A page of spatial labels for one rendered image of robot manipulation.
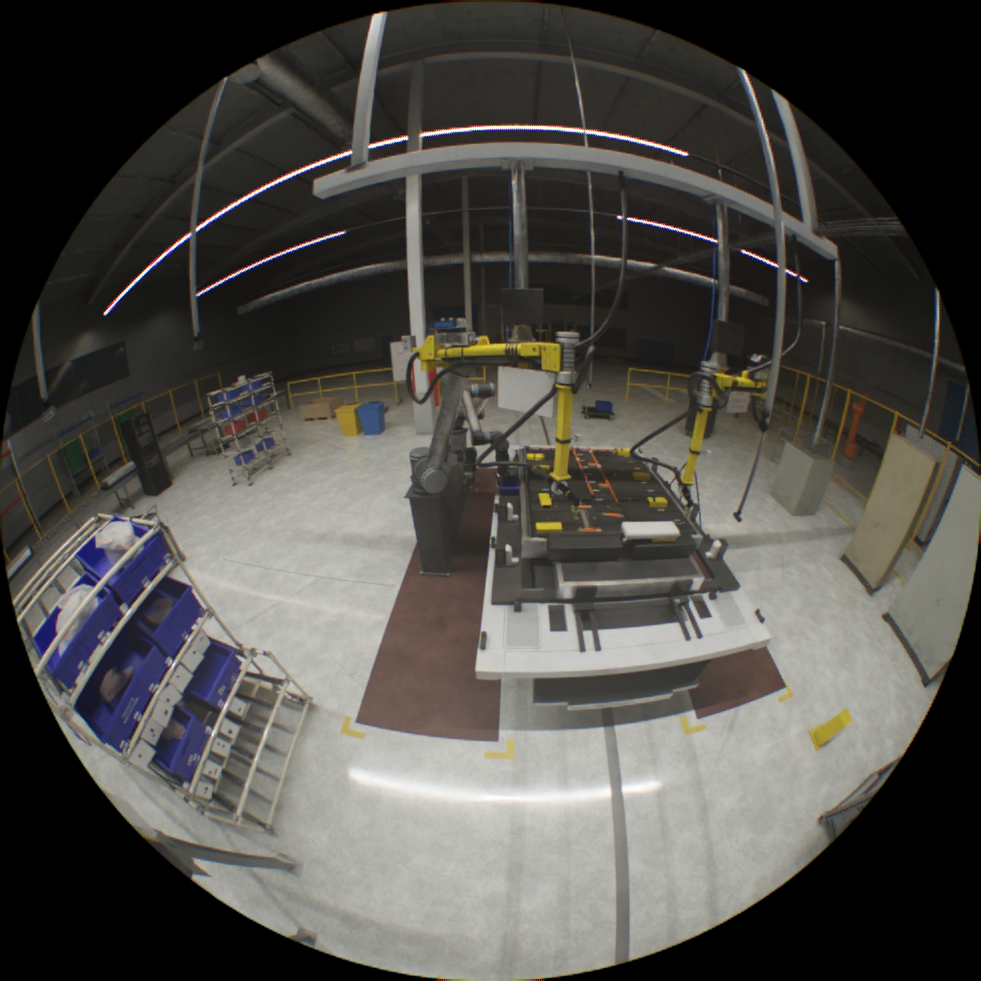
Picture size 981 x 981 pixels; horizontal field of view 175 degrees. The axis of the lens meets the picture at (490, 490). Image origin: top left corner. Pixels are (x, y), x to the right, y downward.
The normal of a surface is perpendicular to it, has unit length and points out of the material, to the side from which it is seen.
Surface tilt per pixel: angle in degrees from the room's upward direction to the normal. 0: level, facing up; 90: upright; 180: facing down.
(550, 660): 0
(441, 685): 0
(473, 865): 0
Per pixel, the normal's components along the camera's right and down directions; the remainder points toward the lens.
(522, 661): -0.03, -0.87
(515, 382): -0.61, 0.40
